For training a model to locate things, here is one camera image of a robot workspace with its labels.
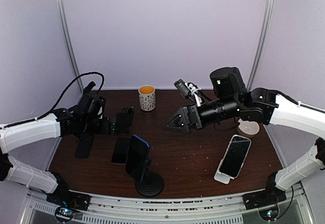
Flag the black front phone stand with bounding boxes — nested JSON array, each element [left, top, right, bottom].
[[135, 159, 165, 198]]

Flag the white floral mug yellow inside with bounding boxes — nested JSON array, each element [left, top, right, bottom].
[[138, 85, 156, 112]]

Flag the white phone stand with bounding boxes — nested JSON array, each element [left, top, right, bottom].
[[214, 156, 238, 184]]

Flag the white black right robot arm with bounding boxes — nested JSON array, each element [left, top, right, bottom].
[[164, 67, 324, 210]]

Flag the controller circuit board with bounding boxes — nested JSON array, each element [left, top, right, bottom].
[[54, 207, 75, 222], [258, 209, 279, 221]]

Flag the white-cased smartphone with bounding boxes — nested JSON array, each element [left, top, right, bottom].
[[219, 134, 251, 178]]

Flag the aluminium front rail frame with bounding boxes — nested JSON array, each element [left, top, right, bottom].
[[20, 175, 315, 224]]

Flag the black smartphone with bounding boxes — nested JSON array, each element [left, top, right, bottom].
[[75, 133, 94, 158]]

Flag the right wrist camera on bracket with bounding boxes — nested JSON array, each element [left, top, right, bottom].
[[174, 79, 212, 107]]

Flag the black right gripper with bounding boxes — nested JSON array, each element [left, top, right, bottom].
[[161, 96, 241, 135]]

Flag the blue smartphone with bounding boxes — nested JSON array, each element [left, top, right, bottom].
[[125, 135, 150, 182]]

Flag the black round-base phone stand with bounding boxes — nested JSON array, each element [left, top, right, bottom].
[[81, 81, 96, 100]]

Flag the pink-edged dark smartphone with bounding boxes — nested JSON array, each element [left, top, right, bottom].
[[111, 137, 131, 165]]

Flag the black textured folding phone stand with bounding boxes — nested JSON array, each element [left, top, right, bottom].
[[116, 107, 135, 134]]

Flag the left controller circuit board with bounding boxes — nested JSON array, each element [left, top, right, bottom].
[[54, 207, 75, 222]]

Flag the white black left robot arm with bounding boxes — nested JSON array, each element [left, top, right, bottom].
[[1, 93, 134, 207]]

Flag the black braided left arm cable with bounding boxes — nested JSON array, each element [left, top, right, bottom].
[[0, 71, 105, 131]]

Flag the right controller circuit board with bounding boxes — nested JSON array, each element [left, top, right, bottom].
[[258, 209, 279, 221]]

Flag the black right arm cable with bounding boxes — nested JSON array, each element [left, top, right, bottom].
[[274, 180, 295, 219]]

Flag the white ceramic bowl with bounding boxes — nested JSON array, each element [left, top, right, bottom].
[[237, 119, 259, 137]]

